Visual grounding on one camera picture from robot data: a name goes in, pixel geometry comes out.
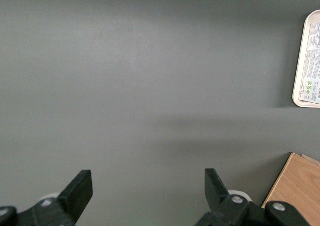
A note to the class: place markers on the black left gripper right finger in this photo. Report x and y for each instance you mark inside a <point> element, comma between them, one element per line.
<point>215,193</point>

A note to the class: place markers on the wooden drawer cabinet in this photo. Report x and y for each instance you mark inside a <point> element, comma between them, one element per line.
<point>297,186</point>

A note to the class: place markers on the red and white cracker box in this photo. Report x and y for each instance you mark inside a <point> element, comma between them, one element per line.
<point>312,60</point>

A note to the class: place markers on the beige plastic tray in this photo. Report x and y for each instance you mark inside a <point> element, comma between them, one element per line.
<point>301,60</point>

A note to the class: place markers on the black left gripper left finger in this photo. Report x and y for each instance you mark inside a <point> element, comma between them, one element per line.
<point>77,191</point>

